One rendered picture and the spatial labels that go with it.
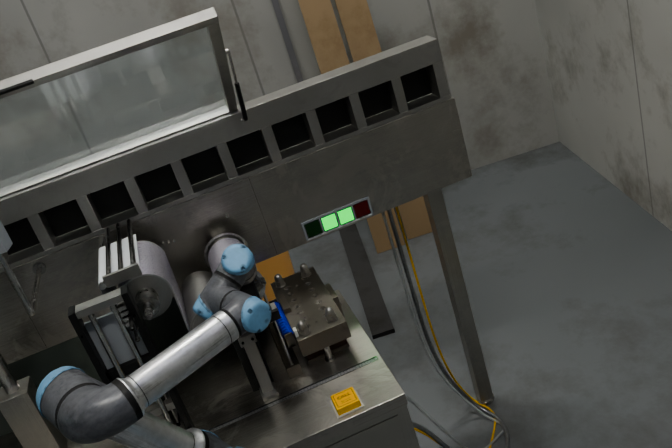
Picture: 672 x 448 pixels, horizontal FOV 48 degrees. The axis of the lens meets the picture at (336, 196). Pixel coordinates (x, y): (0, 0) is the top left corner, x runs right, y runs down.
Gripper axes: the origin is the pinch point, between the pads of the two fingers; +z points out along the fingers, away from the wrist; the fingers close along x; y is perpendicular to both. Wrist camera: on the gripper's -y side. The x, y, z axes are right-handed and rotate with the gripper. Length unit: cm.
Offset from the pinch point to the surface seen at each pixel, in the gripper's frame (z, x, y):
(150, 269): 0.9, 23.5, 17.5
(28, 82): -44, 31, 59
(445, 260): 77, -75, -2
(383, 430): 18, -21, -49
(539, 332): 148, -120, -41
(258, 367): 20.6, 5.8, -17.5
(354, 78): 9, -56, 54
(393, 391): 10.7, -27.2, -39.8
